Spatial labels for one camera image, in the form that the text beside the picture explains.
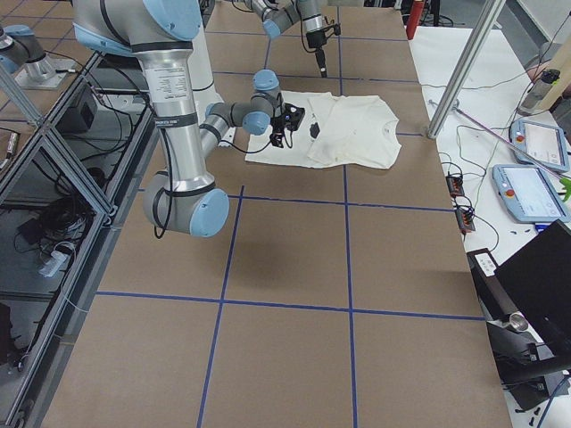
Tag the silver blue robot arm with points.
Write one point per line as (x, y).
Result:
(159, 34)
(276, 19)

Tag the far blue teach pendant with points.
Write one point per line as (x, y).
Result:
(544, 143)

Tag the aluminium side frame rail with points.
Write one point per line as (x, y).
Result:
(79, 161)

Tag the blue teach pendant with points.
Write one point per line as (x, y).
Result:
(528, 194)
(544, 143)

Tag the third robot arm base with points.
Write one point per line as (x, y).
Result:
(21, 53)

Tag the near blue teach pendant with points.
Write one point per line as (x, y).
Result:
(528, 194)

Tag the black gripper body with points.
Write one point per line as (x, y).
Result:
(277, 126)
(314, 39)

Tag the black laptop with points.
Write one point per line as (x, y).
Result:
(537, 280)

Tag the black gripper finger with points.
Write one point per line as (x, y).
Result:
(324, 64)
(319, 59)
(282, 140)
(274, 139)

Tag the aluminium frame post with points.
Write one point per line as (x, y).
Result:
(488, 16)

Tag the cream long-sleeve printed shirt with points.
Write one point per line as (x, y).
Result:
(335, 130)

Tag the small relay board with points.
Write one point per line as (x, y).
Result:
(455, 185)

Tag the red cylinder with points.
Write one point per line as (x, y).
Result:
(416, 10)

